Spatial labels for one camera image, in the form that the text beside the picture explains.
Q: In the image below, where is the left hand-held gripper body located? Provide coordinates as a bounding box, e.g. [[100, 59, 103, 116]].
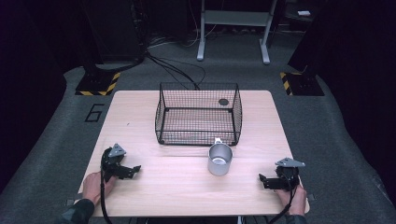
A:
[[101, 143, 127, 183]]

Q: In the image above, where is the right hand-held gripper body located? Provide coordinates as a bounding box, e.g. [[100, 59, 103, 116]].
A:
[[275, 157, 306, 191]]

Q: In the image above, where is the silver metal cup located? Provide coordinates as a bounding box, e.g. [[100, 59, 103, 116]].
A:
[[206, 137, 234, 177]]

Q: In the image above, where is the black wire mesh basket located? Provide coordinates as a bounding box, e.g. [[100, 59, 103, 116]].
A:
[[154, 81, 244, 147]]

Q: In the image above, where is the person's right hand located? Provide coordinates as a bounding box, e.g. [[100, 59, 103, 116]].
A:
[[275, 184, 308, 217]]

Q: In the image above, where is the person's left hand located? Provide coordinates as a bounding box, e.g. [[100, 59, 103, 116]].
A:
[[81, 171, 117, 206]]

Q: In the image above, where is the dark cabinet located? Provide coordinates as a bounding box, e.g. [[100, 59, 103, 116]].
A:
[[81, 0, 145, 64]]

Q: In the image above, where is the white metal stand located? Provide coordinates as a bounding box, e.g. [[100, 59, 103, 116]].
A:
[[196, 0, 280, 65]]

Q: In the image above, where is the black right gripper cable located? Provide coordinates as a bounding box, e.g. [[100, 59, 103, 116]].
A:
[[266, 181, 297, 224]]

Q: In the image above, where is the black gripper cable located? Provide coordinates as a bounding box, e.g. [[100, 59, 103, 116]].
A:
[[99, 147, 114, 224], [266, 181, 297, 224]]

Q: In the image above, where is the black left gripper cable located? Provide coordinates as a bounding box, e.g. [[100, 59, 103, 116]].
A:
[[99, 147, 114, 224]]

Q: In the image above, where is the black yellow striped base plate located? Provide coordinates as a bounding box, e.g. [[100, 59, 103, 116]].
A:
[[75, 71, 121, 97], [278, 71, 325, 97]]

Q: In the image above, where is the black floor cable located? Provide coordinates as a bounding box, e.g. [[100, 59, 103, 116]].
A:
[[145, 50, 207, 91]]

